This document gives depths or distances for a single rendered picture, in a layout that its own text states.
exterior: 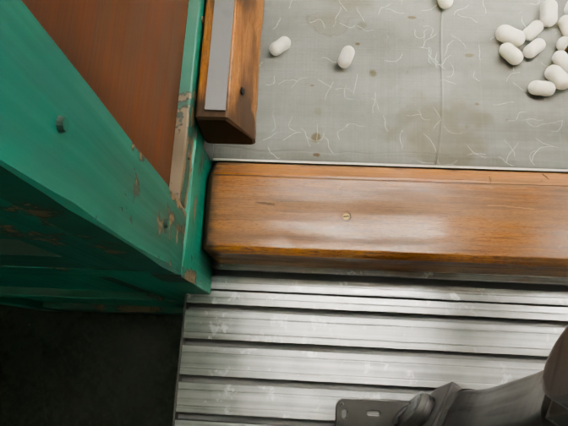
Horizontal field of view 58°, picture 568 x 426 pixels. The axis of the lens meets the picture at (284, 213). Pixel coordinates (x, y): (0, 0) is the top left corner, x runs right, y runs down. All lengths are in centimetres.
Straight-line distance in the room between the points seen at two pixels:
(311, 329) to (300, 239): 14
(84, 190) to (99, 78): 9
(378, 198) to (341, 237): 6
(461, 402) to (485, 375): 20
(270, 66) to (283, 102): 6
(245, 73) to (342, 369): 38
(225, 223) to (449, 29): 39
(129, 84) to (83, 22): 8
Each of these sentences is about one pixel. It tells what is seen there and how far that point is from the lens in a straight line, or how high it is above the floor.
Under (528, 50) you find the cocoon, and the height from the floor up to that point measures 76.
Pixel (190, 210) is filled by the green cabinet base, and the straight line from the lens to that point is 54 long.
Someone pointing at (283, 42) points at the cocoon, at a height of 76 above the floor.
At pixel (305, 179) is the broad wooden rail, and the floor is 76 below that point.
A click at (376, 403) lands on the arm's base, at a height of 68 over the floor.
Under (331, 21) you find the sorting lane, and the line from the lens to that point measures 74.
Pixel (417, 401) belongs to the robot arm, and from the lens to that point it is 56.
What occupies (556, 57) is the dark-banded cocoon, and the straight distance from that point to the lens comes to 76.
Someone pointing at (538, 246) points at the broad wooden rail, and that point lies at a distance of 65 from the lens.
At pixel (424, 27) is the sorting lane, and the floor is 74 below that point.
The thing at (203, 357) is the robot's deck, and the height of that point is 67.
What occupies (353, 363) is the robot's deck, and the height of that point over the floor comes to 67.
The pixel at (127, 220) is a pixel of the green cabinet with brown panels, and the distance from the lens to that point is 36.
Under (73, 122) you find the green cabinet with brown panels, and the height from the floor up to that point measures 111.
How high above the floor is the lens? 134
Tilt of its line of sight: 75 degrees down
